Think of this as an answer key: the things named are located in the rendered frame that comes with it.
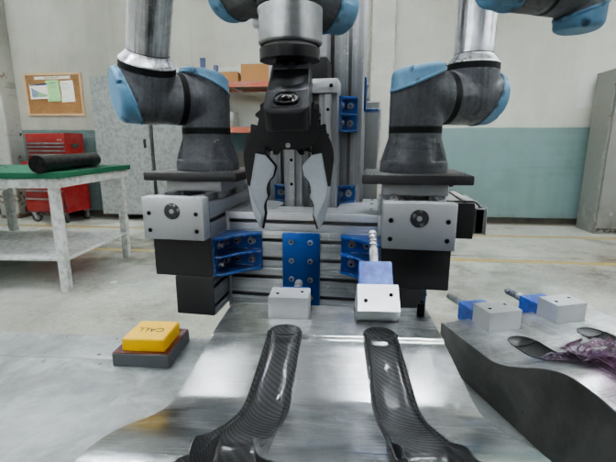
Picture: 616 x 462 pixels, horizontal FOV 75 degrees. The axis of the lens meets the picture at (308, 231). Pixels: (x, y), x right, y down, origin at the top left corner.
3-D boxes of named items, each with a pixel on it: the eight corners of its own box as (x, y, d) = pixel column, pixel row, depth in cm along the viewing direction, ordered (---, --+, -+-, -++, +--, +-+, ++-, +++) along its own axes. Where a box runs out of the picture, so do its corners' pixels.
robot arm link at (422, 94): (379, 127, 94) (380, 66, 91) (429, 128, 98) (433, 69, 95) (404, 126, 83) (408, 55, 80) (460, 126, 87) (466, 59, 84)
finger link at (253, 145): (275, 191, 50) (293, 122, 48) (273, 192, 48) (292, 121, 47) (239, 181, 50) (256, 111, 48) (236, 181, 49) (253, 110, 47)
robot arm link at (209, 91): (240, 127, 97) (238, 68, 94) (186, 126, 89) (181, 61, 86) (218, 129, 107) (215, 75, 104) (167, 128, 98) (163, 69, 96)
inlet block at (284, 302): (282, 298, 63) (282, 265, 62) (314, 299, 63) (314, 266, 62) (269, 337, 51) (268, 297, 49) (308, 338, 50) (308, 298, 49)
